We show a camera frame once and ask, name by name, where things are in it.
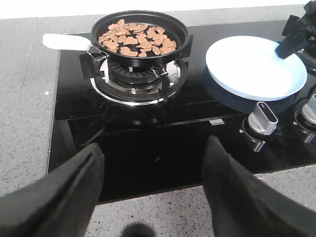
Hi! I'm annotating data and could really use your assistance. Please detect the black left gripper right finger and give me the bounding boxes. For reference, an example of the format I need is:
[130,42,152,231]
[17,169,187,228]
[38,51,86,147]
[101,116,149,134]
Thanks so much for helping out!
[202,136,316,237]

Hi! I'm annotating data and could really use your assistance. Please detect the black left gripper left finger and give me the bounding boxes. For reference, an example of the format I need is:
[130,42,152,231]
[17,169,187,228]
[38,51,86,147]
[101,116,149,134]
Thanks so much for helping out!
[0,143,105,237]

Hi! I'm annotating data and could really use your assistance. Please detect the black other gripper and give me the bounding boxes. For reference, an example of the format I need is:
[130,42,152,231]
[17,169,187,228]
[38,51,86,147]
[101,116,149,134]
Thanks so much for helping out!
[275,0,316,59]

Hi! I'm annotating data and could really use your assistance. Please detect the light blue plate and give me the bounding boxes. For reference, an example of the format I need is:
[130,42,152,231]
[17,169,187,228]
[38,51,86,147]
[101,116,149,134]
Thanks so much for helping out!
[205,36,308,101]

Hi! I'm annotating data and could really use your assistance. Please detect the brown meat pieces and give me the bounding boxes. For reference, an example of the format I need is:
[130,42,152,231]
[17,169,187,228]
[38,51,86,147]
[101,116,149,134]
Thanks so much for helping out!
[98,19,177,57]

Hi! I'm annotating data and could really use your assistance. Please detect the black frying pan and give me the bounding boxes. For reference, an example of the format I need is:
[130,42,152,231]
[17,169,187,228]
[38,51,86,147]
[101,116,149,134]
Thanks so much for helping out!
[42,10,189,68]

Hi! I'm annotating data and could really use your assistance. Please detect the right silver stove knob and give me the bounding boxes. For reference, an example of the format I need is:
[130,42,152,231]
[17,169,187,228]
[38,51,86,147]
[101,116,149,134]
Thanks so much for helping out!
[302,94,316,125]

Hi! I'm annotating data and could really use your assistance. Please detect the silver stove knob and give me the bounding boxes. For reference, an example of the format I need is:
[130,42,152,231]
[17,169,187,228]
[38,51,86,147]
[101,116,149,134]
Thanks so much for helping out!
[302,94,316,125]
[248,101,278,135]

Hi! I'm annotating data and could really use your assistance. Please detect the left silver stove knob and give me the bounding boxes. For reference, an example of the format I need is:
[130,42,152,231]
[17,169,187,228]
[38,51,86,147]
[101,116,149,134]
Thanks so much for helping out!
[248,101,278,135]

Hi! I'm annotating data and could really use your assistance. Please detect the black glass gas cooktop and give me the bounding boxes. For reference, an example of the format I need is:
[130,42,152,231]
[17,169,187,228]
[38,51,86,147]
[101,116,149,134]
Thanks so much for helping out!
[48,20,316,203]

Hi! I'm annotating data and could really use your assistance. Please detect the left burner with grate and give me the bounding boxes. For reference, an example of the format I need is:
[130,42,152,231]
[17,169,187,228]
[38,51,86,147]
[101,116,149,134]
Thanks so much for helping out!
[79,36,193,106]

